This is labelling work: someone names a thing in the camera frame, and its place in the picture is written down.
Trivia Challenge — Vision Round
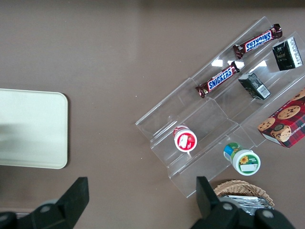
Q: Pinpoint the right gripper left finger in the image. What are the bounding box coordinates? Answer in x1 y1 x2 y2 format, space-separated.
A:
0 177 90 229

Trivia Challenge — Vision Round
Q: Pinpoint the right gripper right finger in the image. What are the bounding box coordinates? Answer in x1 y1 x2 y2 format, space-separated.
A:
192 176 296 229

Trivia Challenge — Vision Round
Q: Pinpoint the light wicker basket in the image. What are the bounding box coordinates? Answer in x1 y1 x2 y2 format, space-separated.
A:
212 179 275 208

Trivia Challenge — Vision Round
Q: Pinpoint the cream plastic tray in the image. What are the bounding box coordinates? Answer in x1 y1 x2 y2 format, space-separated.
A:
0 88 69 170

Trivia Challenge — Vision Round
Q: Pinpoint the green lid yogurt cup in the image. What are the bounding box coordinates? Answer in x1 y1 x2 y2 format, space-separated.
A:
223 142 261 177

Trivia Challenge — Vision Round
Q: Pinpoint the red lid yogurt cup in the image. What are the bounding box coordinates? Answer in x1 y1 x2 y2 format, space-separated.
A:
172 124 198 153

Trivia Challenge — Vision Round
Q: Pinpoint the clear acrylic stepped shelf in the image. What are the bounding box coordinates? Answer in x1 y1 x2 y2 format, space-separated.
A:
134 16 305 199

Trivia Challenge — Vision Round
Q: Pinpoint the red tartan cookie box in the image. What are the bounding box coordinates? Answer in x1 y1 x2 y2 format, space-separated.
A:
257 87 305 149

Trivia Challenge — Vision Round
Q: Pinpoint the Snickers chocolate bar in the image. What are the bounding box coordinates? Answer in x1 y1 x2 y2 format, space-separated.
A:
195 60 241 99
232 23 284 61

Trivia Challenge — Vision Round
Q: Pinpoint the small black carton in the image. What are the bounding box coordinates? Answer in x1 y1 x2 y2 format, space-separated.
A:
238 72 272 100
272 39 305 72

